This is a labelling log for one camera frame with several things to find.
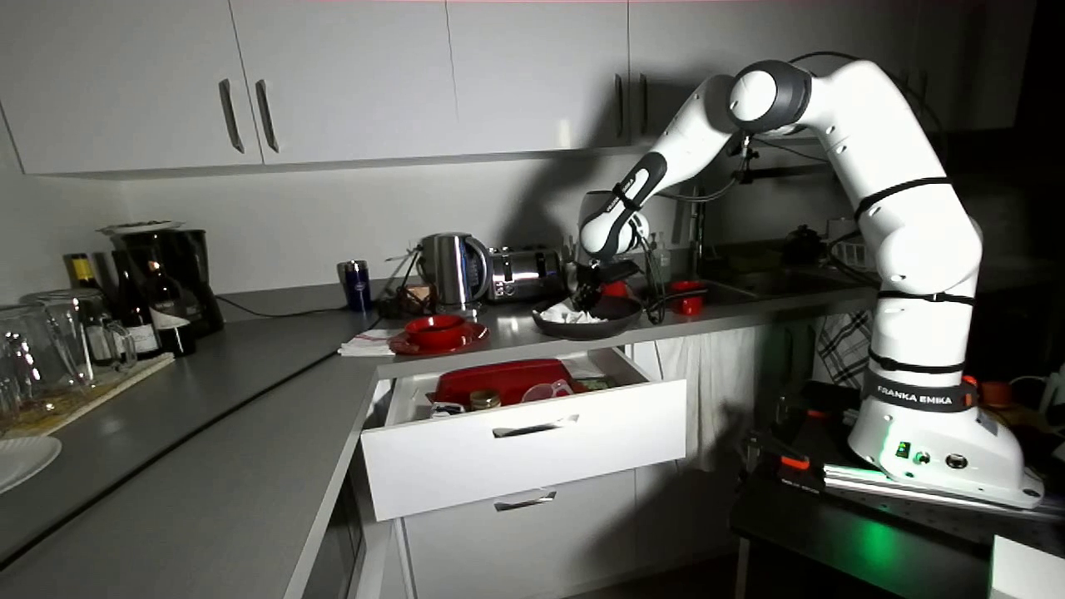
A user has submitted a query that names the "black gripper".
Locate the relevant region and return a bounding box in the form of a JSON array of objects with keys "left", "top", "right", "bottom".
[{"left": 573, "top": 254, "right": 646, "bottom": 313}]

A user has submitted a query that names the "white cloth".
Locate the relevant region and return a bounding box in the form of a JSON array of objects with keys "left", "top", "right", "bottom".
[{"left": 536, "top": 300, "right": 609, "bottom": 331}]

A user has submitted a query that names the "dark plate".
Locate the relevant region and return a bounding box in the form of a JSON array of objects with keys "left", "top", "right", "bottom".
[{"left": 532, "top": 289, "right": 649, "bottom": 340}]

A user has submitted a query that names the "white plate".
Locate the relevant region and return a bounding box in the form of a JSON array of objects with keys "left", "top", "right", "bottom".
[{"left": 0, "top": 433, "right": 65, "bottom": 495}]

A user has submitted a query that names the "chrome toaster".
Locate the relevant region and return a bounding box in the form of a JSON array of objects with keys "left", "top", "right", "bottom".
[{"left": 482, "top": 243, "right": 566, "bottom": 306}]

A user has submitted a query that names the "small red cup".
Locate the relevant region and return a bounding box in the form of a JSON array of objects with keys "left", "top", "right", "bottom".
[{"left": 665, "top": 279, "right": 712, "bottom": 324}]

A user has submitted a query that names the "sink faucet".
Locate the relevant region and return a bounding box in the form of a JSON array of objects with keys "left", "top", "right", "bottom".
[{"left": 680, "top": 183, "right": 717, "bottom": 279}]

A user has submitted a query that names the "white curtain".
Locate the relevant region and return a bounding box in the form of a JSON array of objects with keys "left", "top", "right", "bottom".
[{"left": 627, "top": 326, "right": 780, "bottom": 461}]

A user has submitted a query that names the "steel electric kettle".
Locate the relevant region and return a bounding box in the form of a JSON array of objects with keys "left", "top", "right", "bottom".
[{"left": 414, "top": 229, "right": 493, "bottom": 313}]

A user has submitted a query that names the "red bowl on counter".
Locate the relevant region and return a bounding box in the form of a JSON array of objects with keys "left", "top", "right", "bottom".
[{"left": 386, "top": 319, "right": 493, "bottom": 361}]

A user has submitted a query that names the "open white drawer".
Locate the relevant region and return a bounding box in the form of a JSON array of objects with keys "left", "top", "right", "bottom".
[{"left": 356, "top": 348, "right": 694, "bottom": 526}]

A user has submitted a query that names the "small brown jar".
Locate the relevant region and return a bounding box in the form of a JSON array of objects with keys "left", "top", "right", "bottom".
[{"left": 394, "top": 277, "right": 436, "bottom": 319}]

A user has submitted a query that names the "white napkin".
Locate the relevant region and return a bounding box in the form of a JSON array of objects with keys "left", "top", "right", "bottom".
[{"left": 333, "top": 326, "right": 401, "bottom": 362}]

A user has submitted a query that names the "checkered towel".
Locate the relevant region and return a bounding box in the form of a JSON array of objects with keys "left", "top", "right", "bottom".
[{"left": 812, "top": 311, "right": 879, "bottom": 392}]

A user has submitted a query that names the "black control box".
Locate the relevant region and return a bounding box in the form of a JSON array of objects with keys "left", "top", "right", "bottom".
[{"left": 754, "top": 379, "right": 892, "bottom": 504}]

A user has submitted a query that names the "closed white drawer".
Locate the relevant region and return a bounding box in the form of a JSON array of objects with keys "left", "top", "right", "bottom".
[{"left": 394, "top": 464, "right": 670, "bottom": 599}]

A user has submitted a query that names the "shadowed white cabinet door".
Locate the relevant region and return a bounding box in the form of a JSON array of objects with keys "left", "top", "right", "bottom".
[{"left": 627, "top": 0, "right": 801, "bottom": 154}]

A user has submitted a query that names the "black robot cart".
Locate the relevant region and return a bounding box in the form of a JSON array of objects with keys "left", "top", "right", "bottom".
[{"left": 728, "top": 379, "right": 1065, "bottom": 599}]

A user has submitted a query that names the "black coffee maker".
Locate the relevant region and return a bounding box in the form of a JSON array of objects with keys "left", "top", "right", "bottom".
[{"left": 98, "top": 218, "right": 225, "bottom": 361}]

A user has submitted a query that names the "dark wine bottle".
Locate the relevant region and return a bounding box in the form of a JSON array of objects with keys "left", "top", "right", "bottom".
[{"left": 111, "top": 248, "right": 164, "bottom": 361}]

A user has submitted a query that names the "slim dark bottle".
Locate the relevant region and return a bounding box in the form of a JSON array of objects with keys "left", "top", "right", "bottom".
[{"left": 95, "top": 249, "right": 131, "bottom": 362}]

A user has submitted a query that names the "white box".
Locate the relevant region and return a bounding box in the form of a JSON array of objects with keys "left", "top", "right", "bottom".
[{"left": 990, "top": 532, "right": 1065, "bottom": 599}]

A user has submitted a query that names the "wooden cutting board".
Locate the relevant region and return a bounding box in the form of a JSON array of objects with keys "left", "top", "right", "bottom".
[{"left": 0, "top": 350, "right": 180, "bottom": 438}]

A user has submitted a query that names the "bottle with yellow cap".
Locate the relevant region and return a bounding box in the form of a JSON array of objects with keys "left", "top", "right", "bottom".
[{"left": 60, "top": 249, "right": 113, "bottom": 370}]

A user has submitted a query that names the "wide white cabinet door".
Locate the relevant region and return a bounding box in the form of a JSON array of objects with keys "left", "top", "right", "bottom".
[{"left": 0, "top": 0, "right": 268, "bottom": 181}]

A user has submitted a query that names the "clear drinking glass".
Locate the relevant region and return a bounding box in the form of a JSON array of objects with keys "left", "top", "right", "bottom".
[
  {"left": 16, "top": 289, "right": 98, "bottom": 392},
  {"left": 0, "top": 306, "right": 46, "bottom": 415}
]

